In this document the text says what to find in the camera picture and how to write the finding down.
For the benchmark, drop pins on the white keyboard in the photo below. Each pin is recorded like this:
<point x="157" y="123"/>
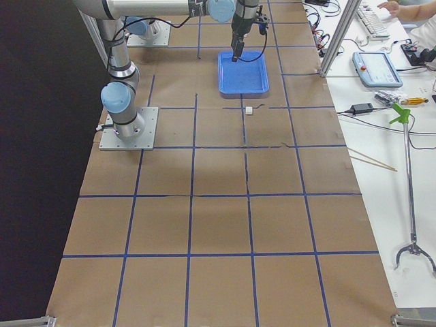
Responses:
<point x="371" y="23"/>

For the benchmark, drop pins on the yellow tool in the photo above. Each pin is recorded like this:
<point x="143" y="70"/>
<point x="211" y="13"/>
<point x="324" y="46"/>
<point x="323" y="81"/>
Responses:
<point x="414" y="101"/>

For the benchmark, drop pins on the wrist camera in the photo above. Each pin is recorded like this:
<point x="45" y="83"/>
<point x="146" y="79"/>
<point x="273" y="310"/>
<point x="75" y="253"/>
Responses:
<point x="262" y="21"/>

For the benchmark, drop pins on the wooden chopstick pair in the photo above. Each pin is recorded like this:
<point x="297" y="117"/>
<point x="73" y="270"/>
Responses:
<point x="357" y="155"/>

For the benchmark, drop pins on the teach pendant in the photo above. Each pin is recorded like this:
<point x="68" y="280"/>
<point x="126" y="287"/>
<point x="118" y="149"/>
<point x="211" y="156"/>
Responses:
<point x="375" y="69"/>

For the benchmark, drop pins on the black power adapter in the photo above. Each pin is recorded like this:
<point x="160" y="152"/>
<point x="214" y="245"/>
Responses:
<point x="361" y="108"/>

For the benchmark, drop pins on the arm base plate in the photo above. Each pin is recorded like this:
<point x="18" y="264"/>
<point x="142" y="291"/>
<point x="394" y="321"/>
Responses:
<point x="139" y="134"/>
<point x="161" y="40"/>

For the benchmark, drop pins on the blue plastic tray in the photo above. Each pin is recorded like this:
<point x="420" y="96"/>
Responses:
<point x="248" y="77"/>

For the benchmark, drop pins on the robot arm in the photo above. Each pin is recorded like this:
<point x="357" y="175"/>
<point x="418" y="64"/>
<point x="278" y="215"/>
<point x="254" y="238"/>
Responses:
<point x="119" y="95"/>
<point x="144" y="29"/>

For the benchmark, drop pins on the person hand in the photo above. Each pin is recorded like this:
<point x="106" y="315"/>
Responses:
<point x="392" y="7"/>

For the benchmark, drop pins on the green handled reacher grabber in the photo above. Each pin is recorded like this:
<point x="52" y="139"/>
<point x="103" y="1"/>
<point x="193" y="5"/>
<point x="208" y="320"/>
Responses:
<point x="413" y="248"/>

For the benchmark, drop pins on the aluminium frame post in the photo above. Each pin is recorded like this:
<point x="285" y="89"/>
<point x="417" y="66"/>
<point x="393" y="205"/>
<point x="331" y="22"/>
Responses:
<point x="338" y="36"/>

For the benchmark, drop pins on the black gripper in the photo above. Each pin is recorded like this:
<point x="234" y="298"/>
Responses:
<point x="242" y="24"/>

